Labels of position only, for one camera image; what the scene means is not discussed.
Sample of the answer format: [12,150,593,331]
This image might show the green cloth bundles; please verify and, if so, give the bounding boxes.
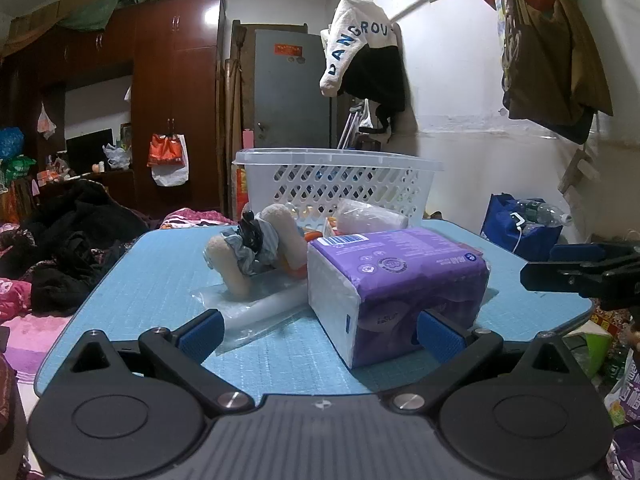
[60,0,183,31]

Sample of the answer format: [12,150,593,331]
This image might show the black hanging garment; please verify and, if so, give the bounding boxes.
[342,45,407,133]

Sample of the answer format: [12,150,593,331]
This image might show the orange and white hanging bag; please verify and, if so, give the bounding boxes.
[146,132,190,187]

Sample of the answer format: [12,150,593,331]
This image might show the clear plastic bottle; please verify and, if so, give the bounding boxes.
[515,199,573,228]

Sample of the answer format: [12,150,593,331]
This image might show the purple printed packet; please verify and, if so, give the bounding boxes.
[604,372,640,480]

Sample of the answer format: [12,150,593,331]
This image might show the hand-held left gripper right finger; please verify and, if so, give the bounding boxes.
[392,309,576,412]

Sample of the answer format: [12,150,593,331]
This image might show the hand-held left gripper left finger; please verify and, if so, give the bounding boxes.
[70,309,255,415]

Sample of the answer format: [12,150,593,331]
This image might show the small pink white plastic bag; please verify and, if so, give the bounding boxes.
[36,102,57,140]

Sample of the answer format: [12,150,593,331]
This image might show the red printed box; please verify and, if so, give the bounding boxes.
[235,167,251,218]

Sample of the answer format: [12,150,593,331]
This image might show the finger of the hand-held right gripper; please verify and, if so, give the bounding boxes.
[550,243,628,262]
[520,260,608,295]

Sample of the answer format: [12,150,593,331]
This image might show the black monitor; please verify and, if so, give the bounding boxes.
[66,128,115,176]

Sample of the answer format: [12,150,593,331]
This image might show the brown hanging bags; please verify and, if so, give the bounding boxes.
[500,0,613,143]

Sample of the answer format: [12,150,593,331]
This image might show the purple tissue pack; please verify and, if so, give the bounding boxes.
[306,227,490,370]

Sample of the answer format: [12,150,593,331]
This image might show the white printed garment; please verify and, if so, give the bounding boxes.
[320,0,403,98]

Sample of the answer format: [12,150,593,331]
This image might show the green plastic bag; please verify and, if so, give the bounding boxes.
[0,156,37,183]

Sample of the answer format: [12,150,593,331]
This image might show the brown wooden wardrobe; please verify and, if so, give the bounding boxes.
[0,0,226,221]

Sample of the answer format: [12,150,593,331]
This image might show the clear bag with white item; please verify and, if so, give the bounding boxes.
[325,197,411,236]

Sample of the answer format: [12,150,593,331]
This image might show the blue shopping bag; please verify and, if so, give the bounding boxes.
[480,192,563,261]

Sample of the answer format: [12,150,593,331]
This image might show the clear bag with white tube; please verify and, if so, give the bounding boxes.
[192,277,321,356]

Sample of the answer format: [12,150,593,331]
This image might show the blue plastic bag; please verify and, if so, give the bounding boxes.
[0,127,25,161]

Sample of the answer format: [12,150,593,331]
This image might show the metal folding frame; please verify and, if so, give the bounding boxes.
[339,100,372,151]

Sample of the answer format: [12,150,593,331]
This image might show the wooden boards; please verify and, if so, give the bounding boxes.
[220,20,256,221]

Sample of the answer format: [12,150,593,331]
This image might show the beige plush toy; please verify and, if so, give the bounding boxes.
[204,204,308,297]

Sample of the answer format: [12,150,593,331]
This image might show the black clothes pile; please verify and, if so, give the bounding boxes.
[0,180,163,317]

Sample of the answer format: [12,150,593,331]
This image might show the grey metal door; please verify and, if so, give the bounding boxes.
[252,29,338,151]

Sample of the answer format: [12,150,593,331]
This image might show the white plastic lattice basket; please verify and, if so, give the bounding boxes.
[232,147,445,233]

